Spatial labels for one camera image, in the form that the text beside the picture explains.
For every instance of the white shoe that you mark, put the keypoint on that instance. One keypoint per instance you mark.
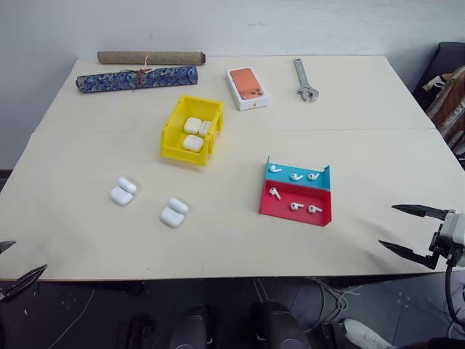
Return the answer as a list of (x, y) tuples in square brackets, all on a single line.
[(367, 334)]

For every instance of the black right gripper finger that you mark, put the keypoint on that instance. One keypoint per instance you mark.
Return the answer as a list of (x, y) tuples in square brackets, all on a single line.
[(407, 251), (421, 210)]

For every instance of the brown crumpled fabric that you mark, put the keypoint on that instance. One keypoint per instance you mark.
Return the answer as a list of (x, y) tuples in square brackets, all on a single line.
[(450, 105)]

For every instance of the dark rounded shape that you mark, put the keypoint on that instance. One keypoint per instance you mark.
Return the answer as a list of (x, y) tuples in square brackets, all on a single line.
[(278, 327), (190, 329)]

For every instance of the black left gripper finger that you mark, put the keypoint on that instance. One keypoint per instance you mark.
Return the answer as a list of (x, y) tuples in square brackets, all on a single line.
[(25, 280), (6, 246)]

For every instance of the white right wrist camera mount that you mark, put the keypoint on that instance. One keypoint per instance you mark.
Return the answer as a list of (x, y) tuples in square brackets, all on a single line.
[(454, 229)]

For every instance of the black chair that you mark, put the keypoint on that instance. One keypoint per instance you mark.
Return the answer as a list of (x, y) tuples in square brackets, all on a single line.
[(441, 62)]

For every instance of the blue patterned rolled scroll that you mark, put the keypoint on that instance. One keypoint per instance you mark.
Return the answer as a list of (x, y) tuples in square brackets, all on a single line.
[(109, 80)]

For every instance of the brown rolled scroll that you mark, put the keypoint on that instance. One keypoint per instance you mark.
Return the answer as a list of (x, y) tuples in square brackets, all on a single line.
[(163, 57)]

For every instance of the open white charging case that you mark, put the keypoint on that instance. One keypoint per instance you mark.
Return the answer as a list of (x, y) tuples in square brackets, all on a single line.
[(120, 195), (171, 217)]

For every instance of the teal and red tray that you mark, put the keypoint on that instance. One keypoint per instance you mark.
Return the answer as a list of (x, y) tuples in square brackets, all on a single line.
[(287, 198)]

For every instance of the silver adjustable wrench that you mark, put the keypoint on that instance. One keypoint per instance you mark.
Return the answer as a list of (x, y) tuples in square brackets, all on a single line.
[(302, 78)]

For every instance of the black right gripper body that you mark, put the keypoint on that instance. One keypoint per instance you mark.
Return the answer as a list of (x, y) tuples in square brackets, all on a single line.
[(451, 253)]

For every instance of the yellow plastic bin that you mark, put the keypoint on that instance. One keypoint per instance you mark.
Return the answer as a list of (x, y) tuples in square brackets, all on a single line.
[(174, 145)]

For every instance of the white phone box orange print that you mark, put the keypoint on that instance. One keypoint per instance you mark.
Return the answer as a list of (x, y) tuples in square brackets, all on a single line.
[(248, 87)]

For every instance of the closed white charging case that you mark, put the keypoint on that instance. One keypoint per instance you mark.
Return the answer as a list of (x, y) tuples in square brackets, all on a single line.
[(206, 128), (192, 143), (192, 125)]

